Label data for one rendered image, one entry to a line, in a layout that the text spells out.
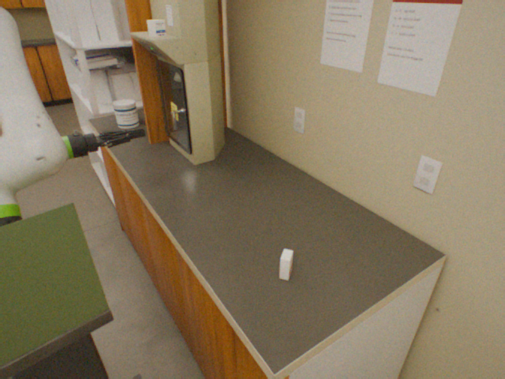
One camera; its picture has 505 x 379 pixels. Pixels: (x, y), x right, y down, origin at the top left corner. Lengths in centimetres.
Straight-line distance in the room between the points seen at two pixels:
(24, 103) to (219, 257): 67
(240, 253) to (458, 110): 77
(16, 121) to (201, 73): 81
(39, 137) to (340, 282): 88
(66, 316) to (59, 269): 15
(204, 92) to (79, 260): 94
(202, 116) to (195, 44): 31
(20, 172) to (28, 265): 23
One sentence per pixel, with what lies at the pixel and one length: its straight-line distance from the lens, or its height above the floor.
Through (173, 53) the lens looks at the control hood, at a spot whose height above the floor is 146.
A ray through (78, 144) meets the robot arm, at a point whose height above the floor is 116.
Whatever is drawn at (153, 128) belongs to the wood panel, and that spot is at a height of 103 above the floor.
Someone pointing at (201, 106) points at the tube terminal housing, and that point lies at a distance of 156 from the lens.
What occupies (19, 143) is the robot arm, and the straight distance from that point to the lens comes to 95.
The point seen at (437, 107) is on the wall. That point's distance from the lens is 116.
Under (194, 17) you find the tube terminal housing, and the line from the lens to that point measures 150.
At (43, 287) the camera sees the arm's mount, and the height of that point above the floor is 110.
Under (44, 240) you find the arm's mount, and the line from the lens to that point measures 84.
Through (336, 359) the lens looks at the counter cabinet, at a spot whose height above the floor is 81.
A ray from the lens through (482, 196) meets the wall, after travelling 116.
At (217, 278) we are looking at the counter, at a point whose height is 94.
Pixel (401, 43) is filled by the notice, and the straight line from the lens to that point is 120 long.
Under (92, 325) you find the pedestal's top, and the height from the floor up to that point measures 92.
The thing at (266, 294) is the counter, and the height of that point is 94.
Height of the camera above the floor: 168
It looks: 31 degrees down
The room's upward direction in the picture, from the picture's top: straight up
